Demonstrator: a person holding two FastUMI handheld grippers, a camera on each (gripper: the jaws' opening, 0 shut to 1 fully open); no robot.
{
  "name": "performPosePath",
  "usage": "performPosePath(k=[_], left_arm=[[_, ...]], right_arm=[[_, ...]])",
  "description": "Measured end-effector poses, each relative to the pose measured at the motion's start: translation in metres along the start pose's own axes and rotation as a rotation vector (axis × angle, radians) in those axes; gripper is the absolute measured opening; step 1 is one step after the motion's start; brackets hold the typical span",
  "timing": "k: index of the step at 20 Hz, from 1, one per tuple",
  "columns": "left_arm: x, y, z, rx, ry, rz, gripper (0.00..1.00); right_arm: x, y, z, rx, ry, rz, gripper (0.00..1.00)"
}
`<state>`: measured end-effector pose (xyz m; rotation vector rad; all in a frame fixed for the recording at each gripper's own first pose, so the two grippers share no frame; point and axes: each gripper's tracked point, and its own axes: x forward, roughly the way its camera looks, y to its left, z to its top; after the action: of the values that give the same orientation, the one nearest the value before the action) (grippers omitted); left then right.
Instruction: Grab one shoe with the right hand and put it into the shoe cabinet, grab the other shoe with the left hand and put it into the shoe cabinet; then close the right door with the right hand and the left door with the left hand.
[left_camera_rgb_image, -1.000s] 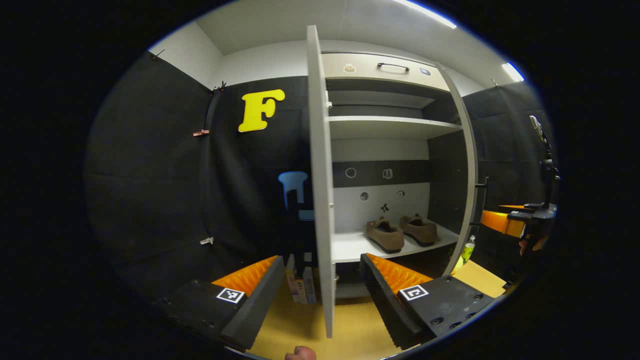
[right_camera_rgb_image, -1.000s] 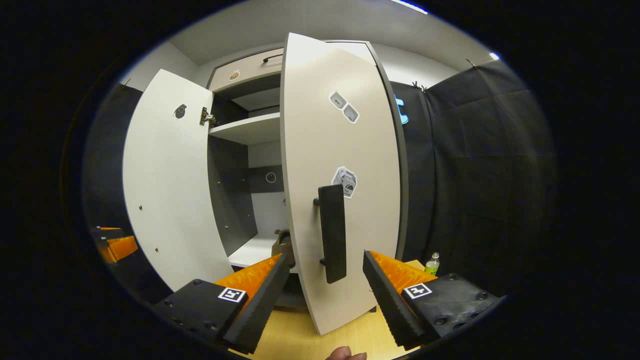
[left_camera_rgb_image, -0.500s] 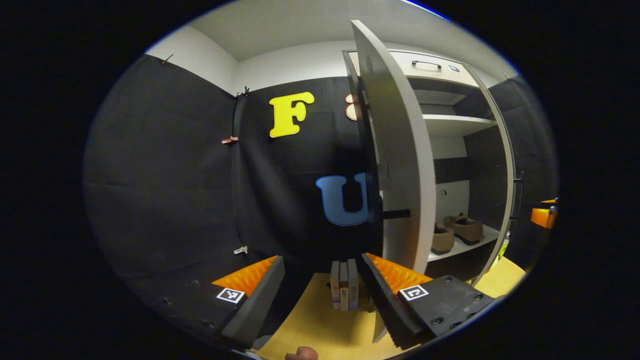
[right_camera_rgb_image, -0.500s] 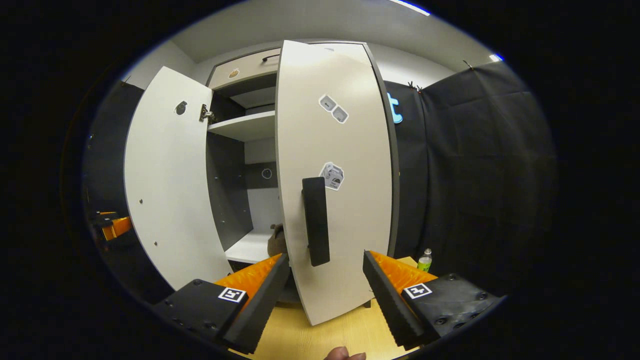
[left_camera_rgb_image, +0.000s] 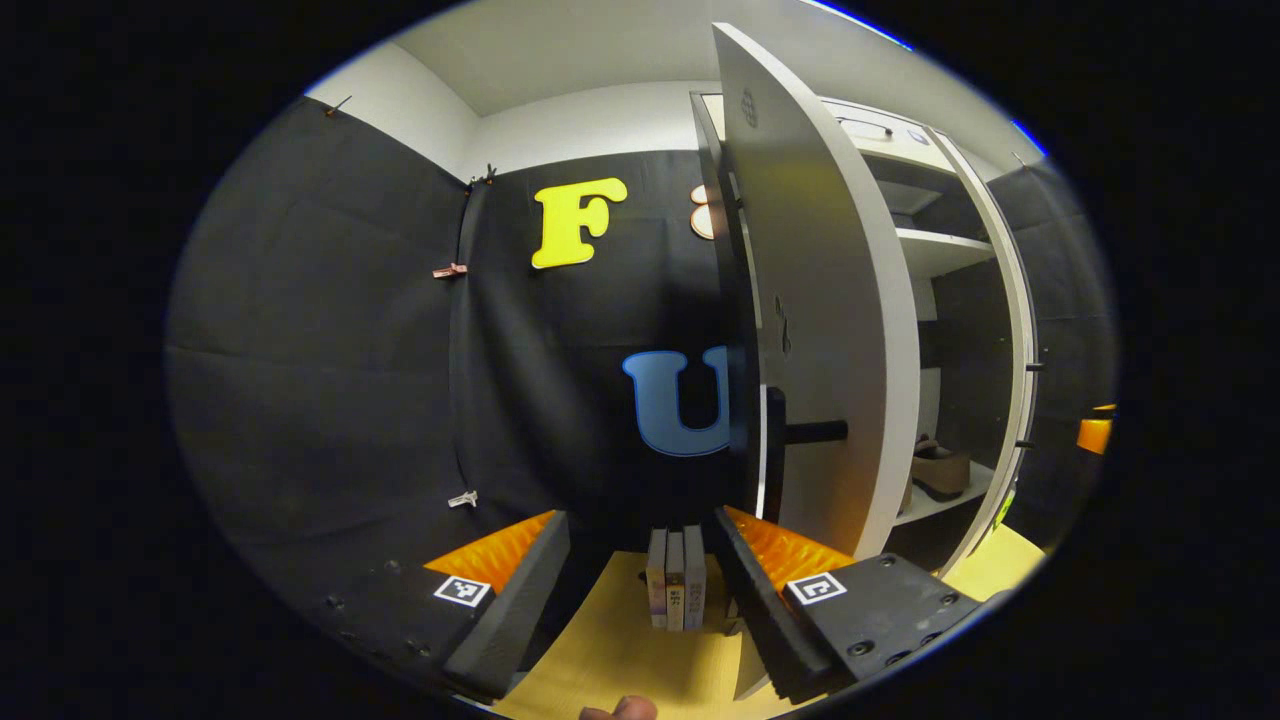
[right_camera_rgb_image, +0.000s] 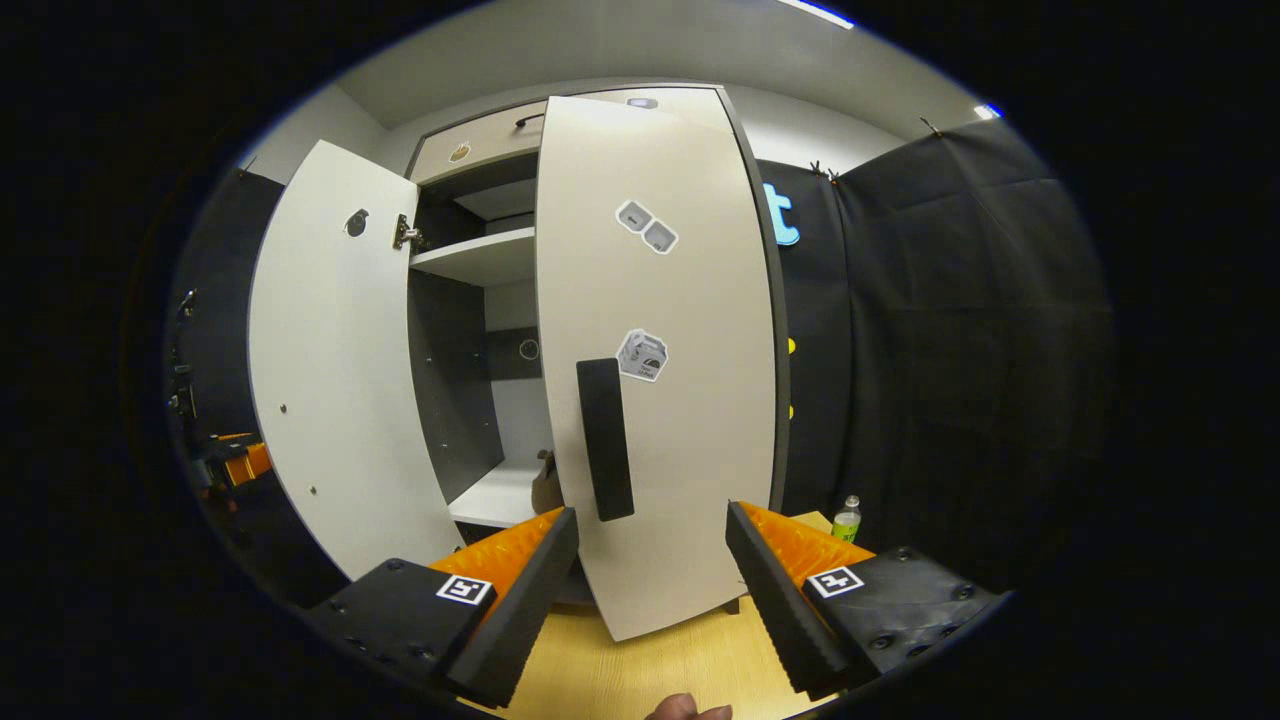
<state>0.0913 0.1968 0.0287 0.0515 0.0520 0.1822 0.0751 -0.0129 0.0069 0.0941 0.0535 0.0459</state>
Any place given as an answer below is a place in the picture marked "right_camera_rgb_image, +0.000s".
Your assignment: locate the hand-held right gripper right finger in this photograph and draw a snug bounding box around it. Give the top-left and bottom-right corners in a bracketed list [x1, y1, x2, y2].
[725, 500, 1006, 701]

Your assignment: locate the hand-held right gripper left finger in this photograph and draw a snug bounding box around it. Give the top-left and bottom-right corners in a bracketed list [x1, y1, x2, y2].
[300, 506, 581, 709]

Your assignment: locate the white shoe cabinet door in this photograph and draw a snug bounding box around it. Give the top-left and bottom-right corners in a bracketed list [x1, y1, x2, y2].
[535, 93, 779, 643]
[247, 138, 466, 583]

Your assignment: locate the brown plush shoe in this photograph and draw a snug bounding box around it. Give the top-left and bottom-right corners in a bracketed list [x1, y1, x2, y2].
[530, 449, 564, 517]

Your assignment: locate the white grey shoe cabinet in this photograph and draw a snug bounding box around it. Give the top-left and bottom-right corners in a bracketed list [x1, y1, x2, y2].
[405, 82, 793, 606]

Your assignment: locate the beige cabinet drawer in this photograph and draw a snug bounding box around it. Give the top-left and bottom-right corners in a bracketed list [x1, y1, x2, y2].
[410, 85, 726, 186]

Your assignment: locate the black door handle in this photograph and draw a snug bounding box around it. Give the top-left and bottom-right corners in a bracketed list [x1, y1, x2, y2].
[576, 357, 637, 523]

